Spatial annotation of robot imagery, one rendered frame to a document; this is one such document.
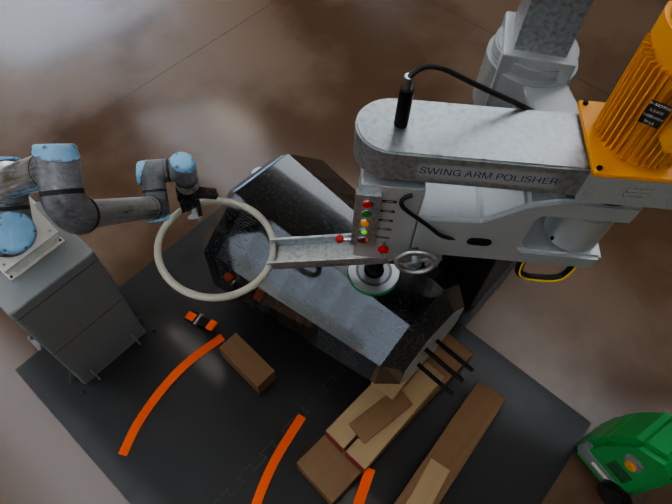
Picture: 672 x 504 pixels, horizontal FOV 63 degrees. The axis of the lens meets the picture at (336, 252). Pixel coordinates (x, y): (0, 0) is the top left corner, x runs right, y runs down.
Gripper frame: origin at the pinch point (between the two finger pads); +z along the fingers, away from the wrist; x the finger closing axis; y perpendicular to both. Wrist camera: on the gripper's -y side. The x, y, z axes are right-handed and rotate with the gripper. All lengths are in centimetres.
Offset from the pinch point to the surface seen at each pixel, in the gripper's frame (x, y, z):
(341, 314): 63, -40, 10
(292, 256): 39.1, -27.4, -7.9
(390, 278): 62, -62, -4
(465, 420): 118, -88, 64
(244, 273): 23.1, -11.4, 23.2
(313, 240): 38, -37, -13
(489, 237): 80, -80, -52
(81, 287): 6, 56, 19
